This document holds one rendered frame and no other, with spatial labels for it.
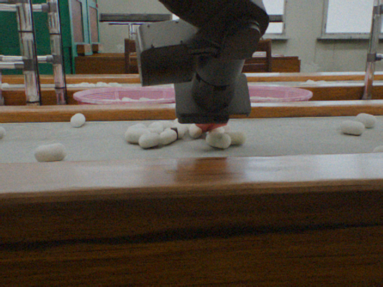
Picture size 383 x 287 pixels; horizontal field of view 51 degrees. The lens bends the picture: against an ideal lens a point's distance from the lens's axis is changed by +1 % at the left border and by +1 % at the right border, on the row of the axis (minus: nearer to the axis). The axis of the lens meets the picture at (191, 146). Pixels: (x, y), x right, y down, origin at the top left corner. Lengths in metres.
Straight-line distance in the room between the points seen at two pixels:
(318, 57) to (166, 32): 5.58
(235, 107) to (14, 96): 0.71
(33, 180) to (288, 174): 0.23
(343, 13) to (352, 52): 0.55
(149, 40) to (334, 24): 5.66
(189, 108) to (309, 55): 5.44
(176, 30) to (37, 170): 0.20
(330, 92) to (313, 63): 4.80
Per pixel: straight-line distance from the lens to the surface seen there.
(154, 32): 0.44
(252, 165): 0.40
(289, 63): 3.43
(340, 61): 6.11
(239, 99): 0.54
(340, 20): 6.08
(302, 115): 0.80
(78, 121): 0.70
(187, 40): 0.43
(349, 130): 0.67
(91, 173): 0.38
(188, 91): 0.54
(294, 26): 5.87
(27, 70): 0.82
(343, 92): 1.19
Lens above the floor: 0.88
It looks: 15 degrees down
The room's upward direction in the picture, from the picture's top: straight up
